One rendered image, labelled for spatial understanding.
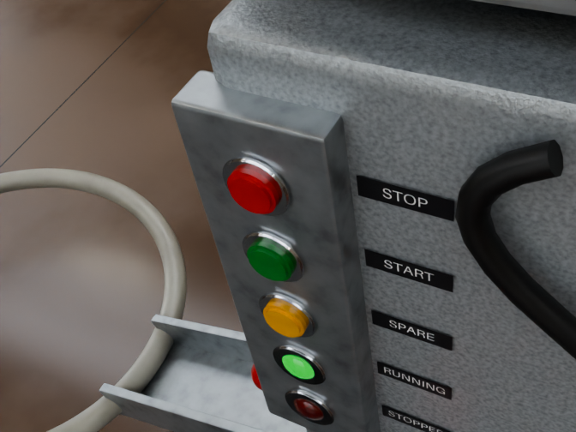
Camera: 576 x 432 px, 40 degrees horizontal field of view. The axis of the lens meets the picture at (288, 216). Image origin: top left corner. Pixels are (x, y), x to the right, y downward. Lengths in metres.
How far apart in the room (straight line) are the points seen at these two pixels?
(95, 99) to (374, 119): 2.84
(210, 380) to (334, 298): 0.58
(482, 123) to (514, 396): 0.19
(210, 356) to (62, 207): 1.79
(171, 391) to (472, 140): 0.73
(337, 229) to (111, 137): 2.59
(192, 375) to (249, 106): 0.68
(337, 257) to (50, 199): 2.44
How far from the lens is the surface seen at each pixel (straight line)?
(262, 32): 0.34
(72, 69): 3.36
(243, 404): 0.93
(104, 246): 2.55
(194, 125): 0.36
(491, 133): 0.31
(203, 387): 0.97
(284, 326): 0.44
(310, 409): 0.52
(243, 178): 0.36
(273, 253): 0.39
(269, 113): 0.34
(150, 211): 1.16
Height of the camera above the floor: 1.77
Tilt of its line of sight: 46 degrees down
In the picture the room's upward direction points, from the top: 12 degrees counter-clockwise
